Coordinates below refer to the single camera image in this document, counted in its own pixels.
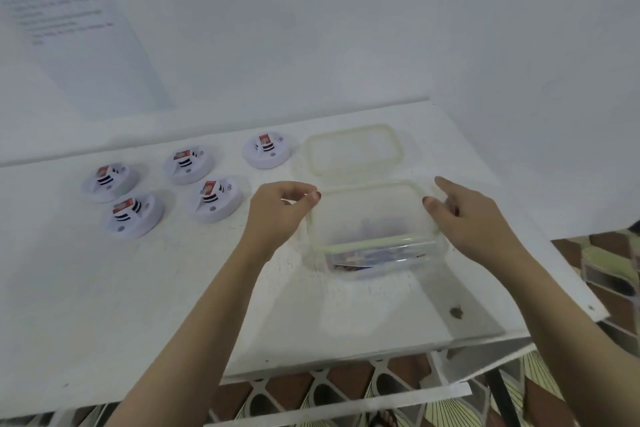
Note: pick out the white printed paper sheet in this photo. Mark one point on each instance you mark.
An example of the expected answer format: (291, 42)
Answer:
(85, 46)

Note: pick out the white metal table frame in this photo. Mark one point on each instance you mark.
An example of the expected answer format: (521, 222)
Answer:
(350, 404)

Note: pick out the person's left thumb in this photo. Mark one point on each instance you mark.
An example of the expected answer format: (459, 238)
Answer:
(306, 199)

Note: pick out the white round sensor device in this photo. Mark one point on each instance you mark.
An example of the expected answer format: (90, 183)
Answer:
(215, 201)
(267, 151)
(111, 185)
(190, 165)
(132, 216)

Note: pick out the black table leg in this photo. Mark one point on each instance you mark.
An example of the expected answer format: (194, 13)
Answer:
(502, 399)

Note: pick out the person's left forearm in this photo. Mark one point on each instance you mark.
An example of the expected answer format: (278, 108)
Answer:
(200, 331)

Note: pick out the person's left hand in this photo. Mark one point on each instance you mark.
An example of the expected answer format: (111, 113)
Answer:
(272, 219)

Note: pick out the clear plastic food container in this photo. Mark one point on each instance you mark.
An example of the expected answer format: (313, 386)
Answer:
(370, 221)

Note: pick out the person's right thumb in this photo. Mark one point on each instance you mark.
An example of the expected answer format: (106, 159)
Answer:
(434, 205)

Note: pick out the person's right hand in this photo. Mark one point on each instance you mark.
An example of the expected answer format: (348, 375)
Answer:
(475, 226)

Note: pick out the small colourful packets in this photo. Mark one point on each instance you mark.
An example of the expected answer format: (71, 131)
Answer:
(372, 255)

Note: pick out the clear plastic container lid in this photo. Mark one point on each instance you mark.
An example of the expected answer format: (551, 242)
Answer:
(352, 151)

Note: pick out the person's right forearm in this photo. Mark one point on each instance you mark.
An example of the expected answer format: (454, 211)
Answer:
(565, 331)

